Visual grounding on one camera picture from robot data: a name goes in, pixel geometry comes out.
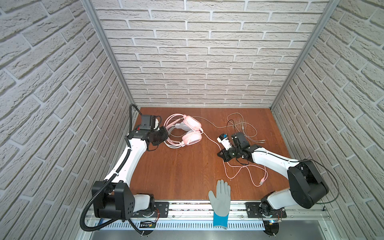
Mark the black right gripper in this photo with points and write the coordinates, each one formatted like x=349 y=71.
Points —
x=224 y=155

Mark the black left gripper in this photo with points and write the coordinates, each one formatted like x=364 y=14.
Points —
x=166 y=134

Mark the pink headphones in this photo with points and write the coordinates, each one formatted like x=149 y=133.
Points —
x=189 y=138

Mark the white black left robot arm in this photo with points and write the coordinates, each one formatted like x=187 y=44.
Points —
x=116 y=201

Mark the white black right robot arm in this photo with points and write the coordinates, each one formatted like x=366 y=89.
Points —
x=306 y=184

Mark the grey blue work glove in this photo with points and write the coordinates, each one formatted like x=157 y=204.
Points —
x=221 y=204

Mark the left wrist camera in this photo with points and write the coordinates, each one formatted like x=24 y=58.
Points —
x=149 y=122

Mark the aluminium floor rail left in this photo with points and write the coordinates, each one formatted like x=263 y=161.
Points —
x=133 y=115

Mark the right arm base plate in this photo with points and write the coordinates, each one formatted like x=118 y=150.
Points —
x=258 y=210

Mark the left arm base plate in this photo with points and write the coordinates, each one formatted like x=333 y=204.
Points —
x=155 y=208

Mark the aluminium corner post left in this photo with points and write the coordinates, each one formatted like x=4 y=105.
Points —
x=97 y=24

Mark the aluminium corner post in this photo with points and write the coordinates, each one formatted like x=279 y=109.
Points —
x=97 y=24
x=326 y=15

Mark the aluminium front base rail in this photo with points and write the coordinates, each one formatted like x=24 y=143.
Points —
x=193 y=220

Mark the aluminium corner post right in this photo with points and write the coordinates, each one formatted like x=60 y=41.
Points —
x=326 y=15

